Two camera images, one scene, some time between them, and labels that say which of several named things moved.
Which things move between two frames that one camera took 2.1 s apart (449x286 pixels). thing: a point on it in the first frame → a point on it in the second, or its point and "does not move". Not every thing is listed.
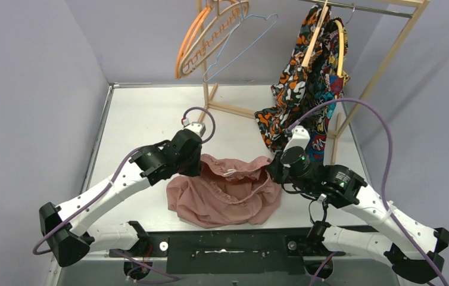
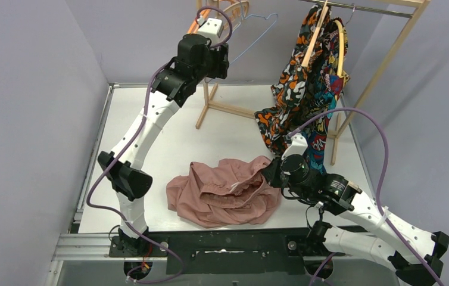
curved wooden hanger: [340, 59] does not move
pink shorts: [227, 192] does not move
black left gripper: [192, 158] → [217, 61]
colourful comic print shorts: [334, 73] does not move
